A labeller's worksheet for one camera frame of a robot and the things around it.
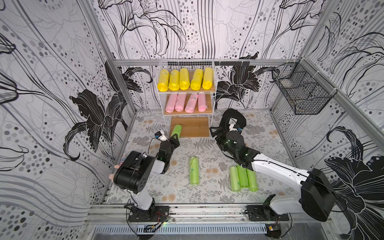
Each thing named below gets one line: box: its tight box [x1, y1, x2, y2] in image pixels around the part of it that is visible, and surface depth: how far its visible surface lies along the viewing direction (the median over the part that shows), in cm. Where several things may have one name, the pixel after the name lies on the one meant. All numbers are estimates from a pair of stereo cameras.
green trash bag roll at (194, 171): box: [189, 156, 200, 186], surface depth 86 cm
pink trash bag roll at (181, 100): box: [175, 93, 187, 112], surface depth 88 cm
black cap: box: [220, 108, 247, 131], surface depth 109 cm
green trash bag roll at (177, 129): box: [170, 124, 182, 139], surface depth 97 cm
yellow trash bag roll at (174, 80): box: [168, 69, 180, 92], surface depth 74 cm
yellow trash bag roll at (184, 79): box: [179, 68, 191, 90], surface depth 74 cm
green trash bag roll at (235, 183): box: [230, 166, 241, 192], surface depth 82 cm
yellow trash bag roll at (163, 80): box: [157, 69, 170, 92], surface depth 72 cm
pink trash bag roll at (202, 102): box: [198, 93, 208, 112], surface depth 88 cm
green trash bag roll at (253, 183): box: [246, 168, 259, 192], surface depth 81 cm
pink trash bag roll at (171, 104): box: [165, 93, 178, 113], surface depth 87 cm
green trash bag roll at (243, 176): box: [237, 164, 249, 187], surface depth 82 cm
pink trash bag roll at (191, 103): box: [184, 93, 199, 114], surface depth 87 cm
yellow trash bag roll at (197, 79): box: [190, 68, 204, 91], surface depth 75 cm
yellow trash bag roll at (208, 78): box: [202, 67, 214, 90], surface depth 76 cm
